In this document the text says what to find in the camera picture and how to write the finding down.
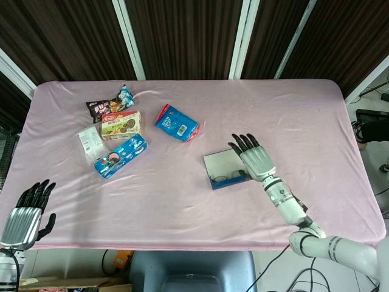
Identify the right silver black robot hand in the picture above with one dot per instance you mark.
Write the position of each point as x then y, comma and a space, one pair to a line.
256, 162

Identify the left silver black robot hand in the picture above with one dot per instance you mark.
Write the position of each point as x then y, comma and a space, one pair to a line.
21, 225

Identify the blue glasses case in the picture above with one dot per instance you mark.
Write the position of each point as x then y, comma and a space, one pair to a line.
218, 162

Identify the eyeglasses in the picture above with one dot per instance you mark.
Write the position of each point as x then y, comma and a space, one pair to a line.
219, 177

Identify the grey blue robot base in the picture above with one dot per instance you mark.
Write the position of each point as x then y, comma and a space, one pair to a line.
191, 267

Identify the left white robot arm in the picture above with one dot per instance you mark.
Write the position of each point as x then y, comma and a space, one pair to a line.
6, 267

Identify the blue red cookie bag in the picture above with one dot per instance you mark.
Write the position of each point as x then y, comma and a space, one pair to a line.
174, 123

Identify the pink tablecloth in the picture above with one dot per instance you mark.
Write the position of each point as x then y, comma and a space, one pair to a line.
170, 213

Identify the orange device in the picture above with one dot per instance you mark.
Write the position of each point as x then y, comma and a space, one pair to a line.
121, 260

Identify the white tissue packet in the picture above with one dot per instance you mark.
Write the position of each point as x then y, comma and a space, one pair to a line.
89, 143

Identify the blue Oreo cookie box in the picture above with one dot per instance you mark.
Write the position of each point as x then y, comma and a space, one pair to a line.
121, 156

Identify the green cream cookie box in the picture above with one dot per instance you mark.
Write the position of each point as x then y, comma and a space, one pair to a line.
121, 124

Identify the dark brown snack packet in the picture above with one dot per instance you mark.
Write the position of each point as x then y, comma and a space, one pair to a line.
101, 108

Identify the light blue snack packet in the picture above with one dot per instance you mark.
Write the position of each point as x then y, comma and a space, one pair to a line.
125, 97

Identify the white frame post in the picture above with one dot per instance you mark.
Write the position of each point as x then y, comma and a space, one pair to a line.
243, 39
294, 39
129, 39
15, 73
367, 79

